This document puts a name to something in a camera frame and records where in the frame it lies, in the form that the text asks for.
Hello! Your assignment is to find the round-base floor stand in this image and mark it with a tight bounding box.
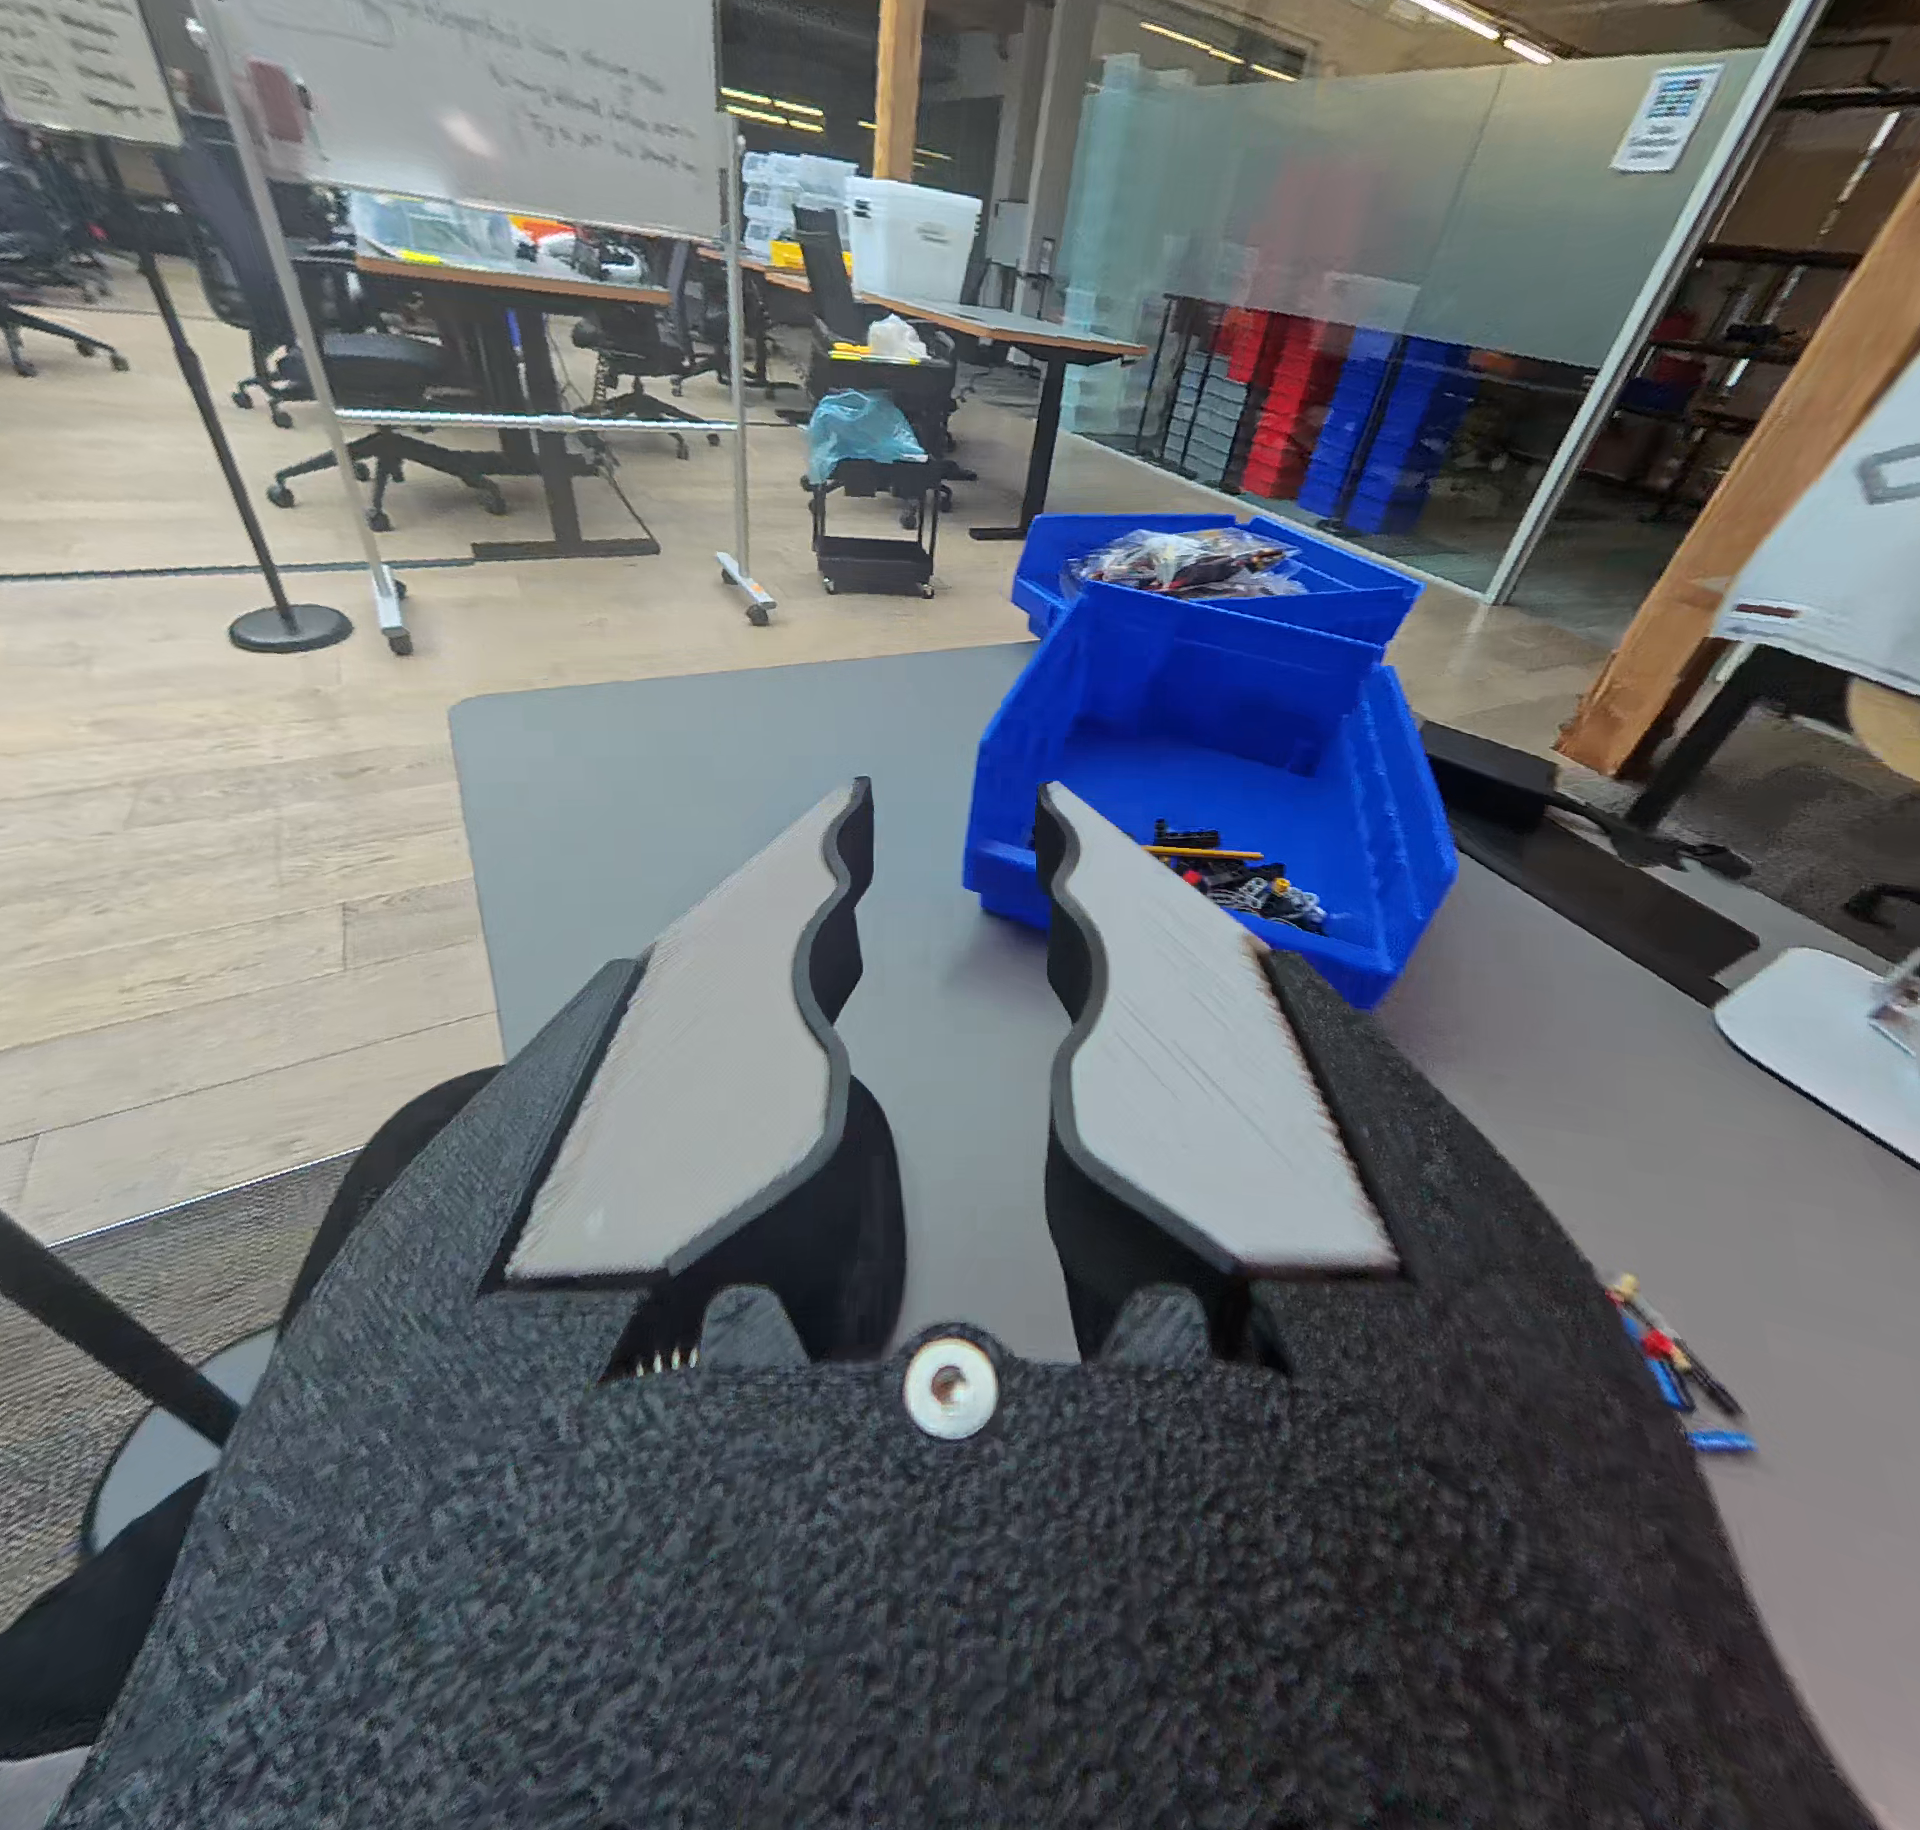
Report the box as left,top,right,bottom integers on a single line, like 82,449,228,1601
131,246,356,658
0,1207,282,1563

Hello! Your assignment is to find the black power adapter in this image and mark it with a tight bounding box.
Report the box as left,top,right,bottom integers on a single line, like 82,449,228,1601
1415,721,1753,880

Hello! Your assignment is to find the slanted wooden beam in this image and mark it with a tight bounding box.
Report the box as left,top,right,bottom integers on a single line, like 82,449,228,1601
1551,216,1920,783

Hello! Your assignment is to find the grey desk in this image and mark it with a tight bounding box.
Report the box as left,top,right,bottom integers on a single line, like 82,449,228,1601
449,643,1920,1830

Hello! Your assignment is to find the small whiteboard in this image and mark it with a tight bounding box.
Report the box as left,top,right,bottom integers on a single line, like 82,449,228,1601
0,0,185,150

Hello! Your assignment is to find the large wheeled whiteboard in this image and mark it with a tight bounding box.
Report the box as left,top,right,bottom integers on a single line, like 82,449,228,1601
185,0,781,658

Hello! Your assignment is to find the wooden pillar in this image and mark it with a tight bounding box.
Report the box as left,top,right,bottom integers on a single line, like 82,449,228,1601
872,0,934,186

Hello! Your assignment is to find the pile of colourful toy pins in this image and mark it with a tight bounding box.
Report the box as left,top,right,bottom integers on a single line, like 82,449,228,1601
1604,1273,1758,1458

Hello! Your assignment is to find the heap of loose toy bricks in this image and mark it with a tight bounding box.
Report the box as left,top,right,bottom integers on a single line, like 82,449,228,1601
1145,817,1330,936

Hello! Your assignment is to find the white book stand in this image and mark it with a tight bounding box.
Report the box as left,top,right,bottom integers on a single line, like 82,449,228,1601
1714,666,1920,1170

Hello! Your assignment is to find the stack of clear storage boxes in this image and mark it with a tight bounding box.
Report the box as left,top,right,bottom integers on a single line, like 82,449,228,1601
737,147,851,265

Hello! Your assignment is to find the white cooler box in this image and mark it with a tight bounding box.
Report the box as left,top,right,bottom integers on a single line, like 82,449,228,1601
844,176,985,306

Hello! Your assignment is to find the grey floor mat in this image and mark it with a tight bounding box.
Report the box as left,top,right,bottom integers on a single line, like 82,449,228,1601
0,1154,358,1638

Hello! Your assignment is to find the black utility cart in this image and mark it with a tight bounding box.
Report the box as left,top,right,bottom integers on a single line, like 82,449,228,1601
804,336,960,603

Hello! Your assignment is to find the paper sign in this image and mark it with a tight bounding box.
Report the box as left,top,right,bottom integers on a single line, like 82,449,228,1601
1609,61,1727,176

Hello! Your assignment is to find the clear bag of toy bricks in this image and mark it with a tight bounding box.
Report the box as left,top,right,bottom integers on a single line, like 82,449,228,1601
1064,528,1303,600

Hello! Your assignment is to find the rack of red blue bins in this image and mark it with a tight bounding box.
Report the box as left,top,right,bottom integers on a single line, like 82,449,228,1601
1161,296,1490,543

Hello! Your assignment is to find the blue plastic bag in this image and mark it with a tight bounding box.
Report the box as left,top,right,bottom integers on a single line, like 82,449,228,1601
806,390,929,491

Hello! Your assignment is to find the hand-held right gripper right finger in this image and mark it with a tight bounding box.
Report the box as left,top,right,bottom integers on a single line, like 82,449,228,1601
1032,781,1399,1280

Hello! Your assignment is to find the large blue storage bin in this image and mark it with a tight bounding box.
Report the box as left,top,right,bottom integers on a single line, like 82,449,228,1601
964,615,1460,1013

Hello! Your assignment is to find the dark storage shelving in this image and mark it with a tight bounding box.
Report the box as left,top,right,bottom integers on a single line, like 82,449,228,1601
1573,105,1920,520

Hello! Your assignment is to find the wooden-top office desk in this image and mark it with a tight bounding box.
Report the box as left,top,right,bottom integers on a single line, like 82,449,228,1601
695,246,1152,543
351,246,677,565

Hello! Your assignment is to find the small blue storage bin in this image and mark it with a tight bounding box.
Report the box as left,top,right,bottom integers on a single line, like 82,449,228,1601
1011,513,1424,781

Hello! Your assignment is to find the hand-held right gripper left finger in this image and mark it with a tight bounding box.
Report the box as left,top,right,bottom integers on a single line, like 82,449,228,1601
503,775,875,1285

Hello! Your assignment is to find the ceiling light strip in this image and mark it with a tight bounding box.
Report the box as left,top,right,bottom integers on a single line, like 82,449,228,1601
1385,0,1557,66

